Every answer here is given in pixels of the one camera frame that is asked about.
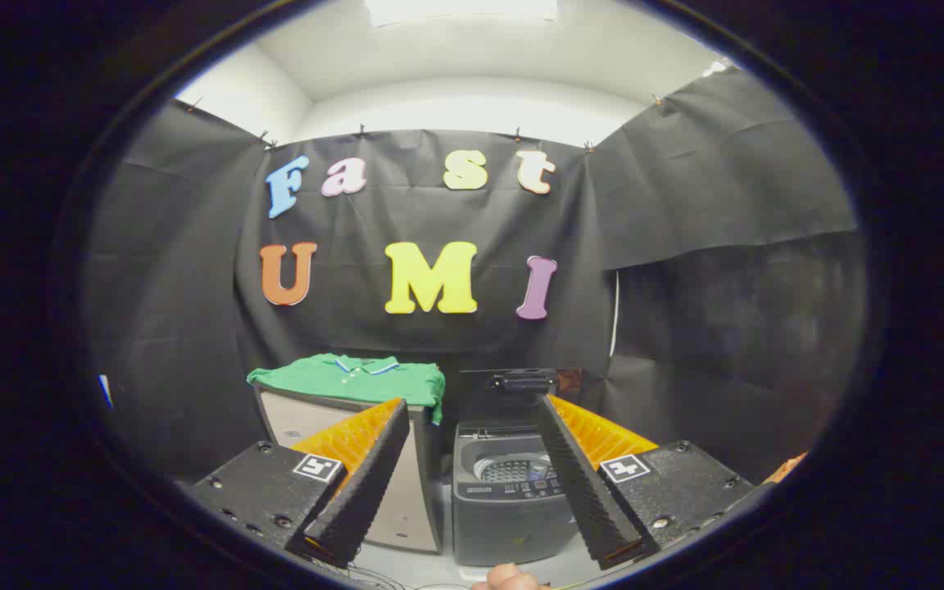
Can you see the beige cabinet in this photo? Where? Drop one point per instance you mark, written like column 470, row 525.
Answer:
column 415, row 500

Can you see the ceiling light panel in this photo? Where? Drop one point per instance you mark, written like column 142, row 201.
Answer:
column 460, row 10

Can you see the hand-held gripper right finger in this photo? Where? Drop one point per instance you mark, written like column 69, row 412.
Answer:
column 583, row 492

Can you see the black backdrop cloth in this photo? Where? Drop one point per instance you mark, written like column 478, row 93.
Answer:
column 406, row 344

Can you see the tan orange object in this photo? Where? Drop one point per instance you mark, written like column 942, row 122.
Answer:
column 785, row 469

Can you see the grey washing machine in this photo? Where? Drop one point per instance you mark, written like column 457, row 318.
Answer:
column 505, row 516

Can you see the white printed paper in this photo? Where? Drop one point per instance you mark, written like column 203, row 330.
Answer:
column 105, row 390

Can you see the green polo shirt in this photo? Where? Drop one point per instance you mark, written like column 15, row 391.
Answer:
column 341, row 378

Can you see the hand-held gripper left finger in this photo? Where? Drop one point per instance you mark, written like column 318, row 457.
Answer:
column 361, row 492

